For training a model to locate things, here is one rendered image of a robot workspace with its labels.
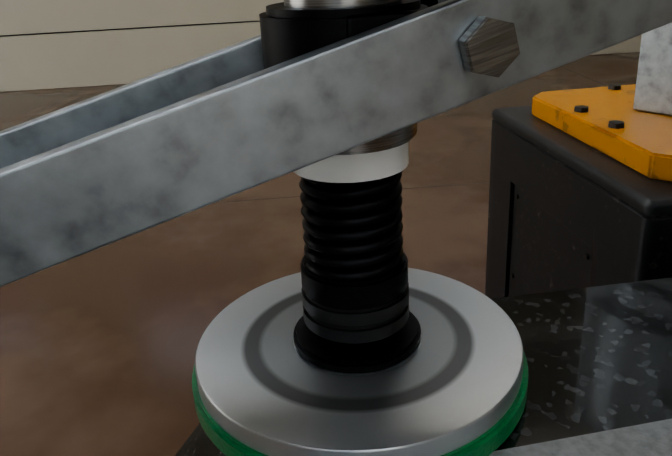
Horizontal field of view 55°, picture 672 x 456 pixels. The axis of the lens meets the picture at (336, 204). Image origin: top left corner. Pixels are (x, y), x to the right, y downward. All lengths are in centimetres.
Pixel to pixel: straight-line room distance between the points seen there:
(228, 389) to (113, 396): 151
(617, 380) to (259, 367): 23
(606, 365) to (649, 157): 64
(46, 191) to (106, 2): 609
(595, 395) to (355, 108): 24
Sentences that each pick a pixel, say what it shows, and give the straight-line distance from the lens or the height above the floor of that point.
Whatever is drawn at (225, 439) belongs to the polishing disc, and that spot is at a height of 83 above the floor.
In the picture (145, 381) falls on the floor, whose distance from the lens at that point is 194.
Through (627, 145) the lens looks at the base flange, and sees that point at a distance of 113.
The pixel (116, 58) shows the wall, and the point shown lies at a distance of 645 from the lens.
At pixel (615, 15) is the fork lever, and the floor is 105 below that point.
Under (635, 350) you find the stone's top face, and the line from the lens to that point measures 50.
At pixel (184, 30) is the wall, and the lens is 629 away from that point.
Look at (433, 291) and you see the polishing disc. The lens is 49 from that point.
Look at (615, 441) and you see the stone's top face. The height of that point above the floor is 82.
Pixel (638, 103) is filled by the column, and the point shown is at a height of 79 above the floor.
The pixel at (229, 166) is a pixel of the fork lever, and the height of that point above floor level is 99.
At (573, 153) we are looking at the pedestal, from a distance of 119.
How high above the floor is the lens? 109
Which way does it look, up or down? 21 degrees down
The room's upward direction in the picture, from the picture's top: 3 degrees counter-clockwise
